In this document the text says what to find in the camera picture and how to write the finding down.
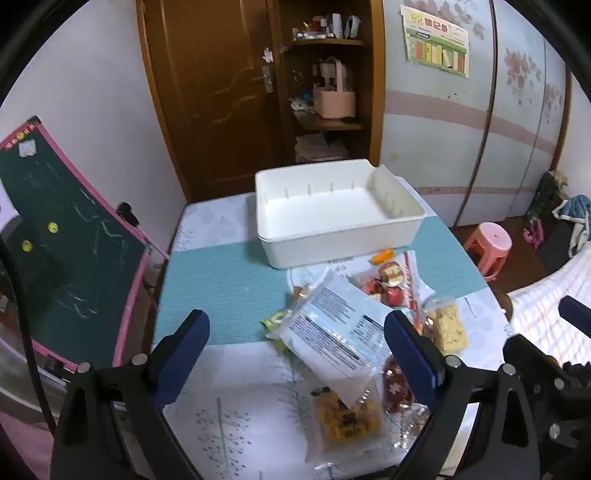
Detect teal table mat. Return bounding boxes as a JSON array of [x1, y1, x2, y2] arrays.
[[154, 215, 490, 347]]

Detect wall poster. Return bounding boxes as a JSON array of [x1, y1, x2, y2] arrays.
[[400, 4, 471, 78]]

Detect white plastic storage bin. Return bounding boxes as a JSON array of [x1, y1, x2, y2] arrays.
[[255, 158, 426, 269]]

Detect wooden corner shelf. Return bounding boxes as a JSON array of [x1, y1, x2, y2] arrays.
[[268, 0, 387, 169]]

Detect metal door handle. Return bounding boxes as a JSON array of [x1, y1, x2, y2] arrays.
[[252, 65, 276, 95]]

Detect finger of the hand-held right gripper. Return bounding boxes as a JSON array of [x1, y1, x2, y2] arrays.
[[502, 335, 591, 464], [558, 295, 591, 340]]

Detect checked blanket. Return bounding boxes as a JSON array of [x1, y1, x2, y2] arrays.
[[505, 251, 591, 370]]

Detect folded pink cloth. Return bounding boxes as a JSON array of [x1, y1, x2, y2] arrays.
[[295, 134, 349, 163]]

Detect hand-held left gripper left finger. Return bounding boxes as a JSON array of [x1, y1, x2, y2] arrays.
[[51, 309, 212, 480]]

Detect floral sliding wardrobe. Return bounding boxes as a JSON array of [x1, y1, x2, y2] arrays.
[[379, 0, 591, 228]]

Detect green chalkboard with pink frame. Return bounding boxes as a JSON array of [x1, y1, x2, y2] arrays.
[[0, 115, 171, 374]]

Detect white packet with red stripe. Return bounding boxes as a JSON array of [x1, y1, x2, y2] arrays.
[[402, 250, 437, 310]]

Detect yellow cracker packet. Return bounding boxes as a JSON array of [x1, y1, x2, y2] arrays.
[[307, 388, 393, 462]]

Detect green floral bag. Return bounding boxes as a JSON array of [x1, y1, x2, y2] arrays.
[[526, 171, 570, 222]]

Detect large white snack packet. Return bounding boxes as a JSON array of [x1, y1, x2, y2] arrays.
[[277, 270, 393, 407]]

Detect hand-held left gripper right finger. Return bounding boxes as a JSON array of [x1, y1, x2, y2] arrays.
[[383, 310, 543, 480]]

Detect green and yellow small packet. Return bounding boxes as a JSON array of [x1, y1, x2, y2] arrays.
[[261, 309, 296, 342]]

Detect black cable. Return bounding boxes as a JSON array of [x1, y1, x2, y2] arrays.
[[0, 231, 61, 428]]

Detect floral tablecloth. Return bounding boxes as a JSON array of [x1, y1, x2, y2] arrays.
[[139, 194, 514, 480]]

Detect wooden door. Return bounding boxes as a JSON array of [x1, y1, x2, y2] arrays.
[[136, 0, 296, 204]]

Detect pink plastic stool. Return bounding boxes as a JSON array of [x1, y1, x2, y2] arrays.
[[462, 222, 513, 282]]

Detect red and white snack bag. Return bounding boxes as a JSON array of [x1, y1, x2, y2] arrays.
[[353, 261, 411, 308]]

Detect red snack packet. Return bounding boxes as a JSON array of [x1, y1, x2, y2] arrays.
[[382, 355, 417, 414]]

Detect blue and white cloth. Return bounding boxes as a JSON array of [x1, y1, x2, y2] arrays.
[[553, 195, 591, 257]]

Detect pink basket with handle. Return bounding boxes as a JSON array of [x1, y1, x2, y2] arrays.
[[313, 58, 357, 120]]

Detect pink toy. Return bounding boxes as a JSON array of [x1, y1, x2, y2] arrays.
[[523, 220, 546, 250]]

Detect pale yellow puffed rice packet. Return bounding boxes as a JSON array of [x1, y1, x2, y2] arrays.
[[422, 298, 469, 356]]

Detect small bottles and boxes clutter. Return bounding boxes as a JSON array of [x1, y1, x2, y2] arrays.
[[292, 14, 363, 42]]

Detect black easel knob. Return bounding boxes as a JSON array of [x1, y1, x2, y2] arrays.
[[116, 202, 140, 227]]

